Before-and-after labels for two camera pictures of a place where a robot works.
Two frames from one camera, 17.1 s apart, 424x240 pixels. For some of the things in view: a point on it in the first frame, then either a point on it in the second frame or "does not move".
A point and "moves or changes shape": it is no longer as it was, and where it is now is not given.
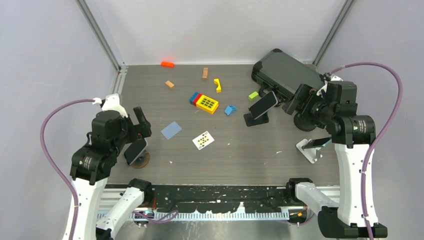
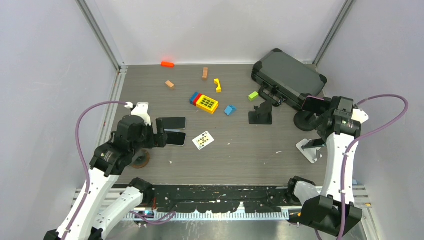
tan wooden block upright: [205, 73] does not move
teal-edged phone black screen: [317, 143] does not move
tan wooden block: [169, 84] does not move
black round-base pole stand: [304, 123] does not move
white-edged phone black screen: [263, 105] to [176, 138]
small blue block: [230, 110] does not move
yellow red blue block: [204, 102] does not move
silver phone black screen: [134, 150] moves or changes shape
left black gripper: [139, 125] to [159, 133]
